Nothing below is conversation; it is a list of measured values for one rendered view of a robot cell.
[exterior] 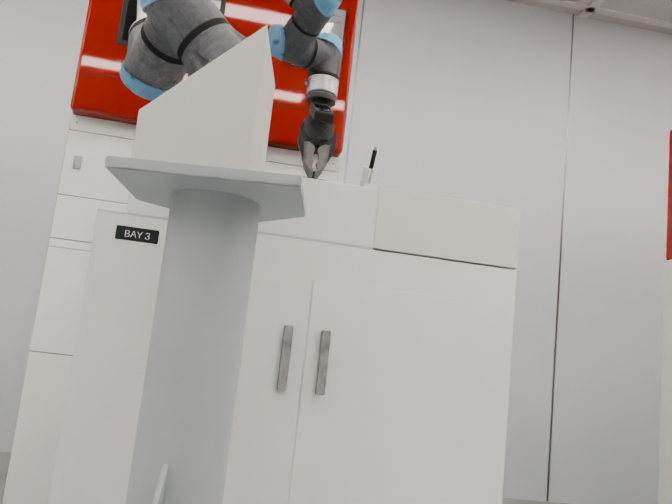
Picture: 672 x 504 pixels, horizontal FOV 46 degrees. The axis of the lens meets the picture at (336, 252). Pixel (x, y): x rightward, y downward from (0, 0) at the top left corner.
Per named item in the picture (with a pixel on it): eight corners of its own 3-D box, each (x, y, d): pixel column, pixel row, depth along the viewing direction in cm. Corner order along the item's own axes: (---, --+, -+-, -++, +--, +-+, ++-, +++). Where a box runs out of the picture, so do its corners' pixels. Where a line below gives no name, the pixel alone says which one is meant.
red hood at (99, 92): (95, 175, 302) (120, 29, 313) (305, 206, 316) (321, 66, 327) (68, 107, 229) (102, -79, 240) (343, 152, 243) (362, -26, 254)
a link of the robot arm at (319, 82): (341, 77, 188) (308, 71, 186) (339, 95, 187) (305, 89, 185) (335, 89, 195) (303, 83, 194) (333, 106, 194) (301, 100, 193)
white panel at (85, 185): (49, 247, 229) (72, 116, 236) (324, 284, 243) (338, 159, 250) (47, 245, 226) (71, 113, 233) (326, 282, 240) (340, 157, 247)
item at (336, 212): (128, 221, 179) (137, 162, 182) (363, 254, 189) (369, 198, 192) (125, 212, 170) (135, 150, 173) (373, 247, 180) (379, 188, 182)
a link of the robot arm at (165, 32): (193, 20, 141) (150, -36, 143) (164, 71, 150) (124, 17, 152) (239, 13, 150) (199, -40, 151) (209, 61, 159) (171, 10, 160)
